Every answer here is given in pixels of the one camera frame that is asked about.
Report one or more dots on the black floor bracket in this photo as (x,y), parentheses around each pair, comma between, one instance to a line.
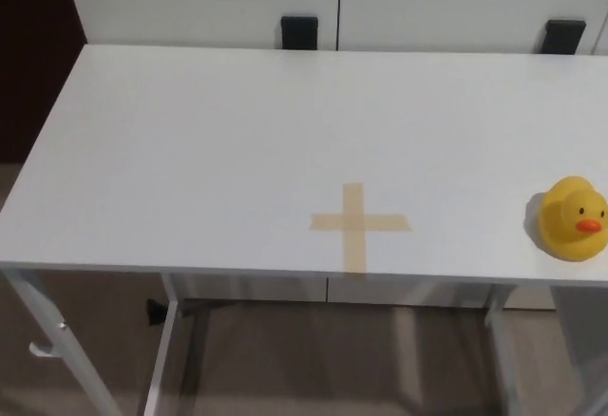
(156,312)

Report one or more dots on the left black wall bracket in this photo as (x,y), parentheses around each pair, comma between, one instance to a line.
(298,32)

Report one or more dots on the yellow rubber duck toy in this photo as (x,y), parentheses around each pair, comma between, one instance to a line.
(565,226)

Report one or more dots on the beige tape cross marker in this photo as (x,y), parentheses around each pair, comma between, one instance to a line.
(354,226)

